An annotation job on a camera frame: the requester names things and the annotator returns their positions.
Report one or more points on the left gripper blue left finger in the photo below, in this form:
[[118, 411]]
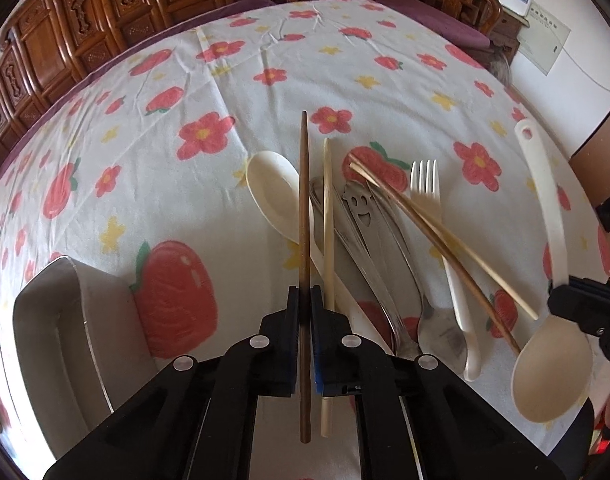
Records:
[[289, 343]]

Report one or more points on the large white serving ladle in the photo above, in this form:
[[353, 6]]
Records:
[[553, 369]]

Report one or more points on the floral strawberry tablecloth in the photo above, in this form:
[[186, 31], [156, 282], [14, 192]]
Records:
[[142, 173]]

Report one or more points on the carved wooden side sofa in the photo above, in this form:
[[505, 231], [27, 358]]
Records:
[[488, 17]]

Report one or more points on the plain stainless steel spoon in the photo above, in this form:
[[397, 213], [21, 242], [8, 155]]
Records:
[[437, 331]]

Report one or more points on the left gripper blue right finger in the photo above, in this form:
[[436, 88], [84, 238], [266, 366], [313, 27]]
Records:
[[322, 339]]

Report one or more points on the grey metal tray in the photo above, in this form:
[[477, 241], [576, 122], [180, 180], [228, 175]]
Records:
[[81, 349]]

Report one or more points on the dark brown wooden chopstick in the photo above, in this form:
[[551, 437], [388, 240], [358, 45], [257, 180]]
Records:
[[304, 286]]

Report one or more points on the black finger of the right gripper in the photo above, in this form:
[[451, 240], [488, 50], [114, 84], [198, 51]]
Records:
[[577, 302]]

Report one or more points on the light wooden chopstick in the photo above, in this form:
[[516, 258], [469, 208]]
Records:
[[328, 271]]

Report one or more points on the smiley handle metal spoon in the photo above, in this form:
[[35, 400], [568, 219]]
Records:
[[360, 213]]

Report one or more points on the white plastic fork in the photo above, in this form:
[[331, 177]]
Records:
[[424, 191]]

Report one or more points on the purple sofa cushion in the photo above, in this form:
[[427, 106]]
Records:
[[459, 34]]

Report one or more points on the white electrical panel box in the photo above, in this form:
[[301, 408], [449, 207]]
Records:
[[543, 39]]

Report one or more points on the grey plastic bag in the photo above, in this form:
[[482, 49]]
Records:
[[499, 67]]

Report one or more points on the cream plastic spoon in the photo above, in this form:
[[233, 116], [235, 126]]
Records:
[[274, 185]]

